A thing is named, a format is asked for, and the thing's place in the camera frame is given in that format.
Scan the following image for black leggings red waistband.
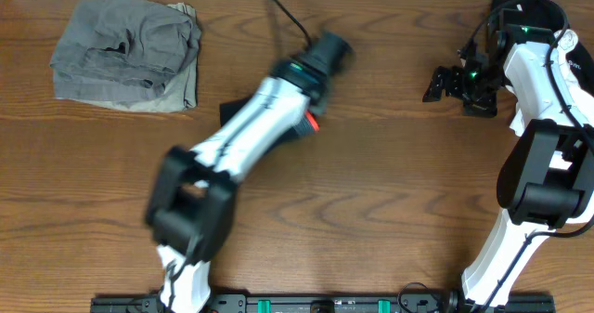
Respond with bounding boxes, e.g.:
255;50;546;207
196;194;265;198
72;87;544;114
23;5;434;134
218;95;321;154

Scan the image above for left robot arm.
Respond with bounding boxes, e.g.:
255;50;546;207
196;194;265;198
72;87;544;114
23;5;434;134
145;32;353;312

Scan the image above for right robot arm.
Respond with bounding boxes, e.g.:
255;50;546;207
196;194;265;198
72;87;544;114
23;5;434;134
423;2;593;312

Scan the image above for black t-shirt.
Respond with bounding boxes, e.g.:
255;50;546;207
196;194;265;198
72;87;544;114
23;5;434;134
491;0;593;95

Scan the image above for white printed t-shirt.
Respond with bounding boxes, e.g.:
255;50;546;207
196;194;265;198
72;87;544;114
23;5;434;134
503;30;593;137

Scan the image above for folded gray pants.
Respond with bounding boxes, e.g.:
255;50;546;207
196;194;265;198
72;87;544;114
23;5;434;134
49;0;203;104

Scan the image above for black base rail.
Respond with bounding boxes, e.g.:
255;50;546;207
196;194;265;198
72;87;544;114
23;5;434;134
90;293;557;313

